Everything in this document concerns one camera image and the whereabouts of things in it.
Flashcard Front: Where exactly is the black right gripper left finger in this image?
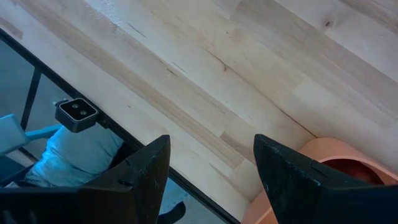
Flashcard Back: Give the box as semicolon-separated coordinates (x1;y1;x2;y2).
0;134;172;224

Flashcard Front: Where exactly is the terracotta orange tray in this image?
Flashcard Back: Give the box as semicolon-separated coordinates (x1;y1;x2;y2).
240;137;398;224

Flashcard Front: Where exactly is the blue chair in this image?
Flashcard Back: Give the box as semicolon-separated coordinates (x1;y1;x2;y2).
0;113;63;157

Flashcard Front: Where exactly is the black table-level camera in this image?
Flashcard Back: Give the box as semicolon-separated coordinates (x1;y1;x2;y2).
53;97;100;134

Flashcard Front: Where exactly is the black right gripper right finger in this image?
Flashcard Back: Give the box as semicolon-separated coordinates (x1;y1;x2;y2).
252;134;398;224

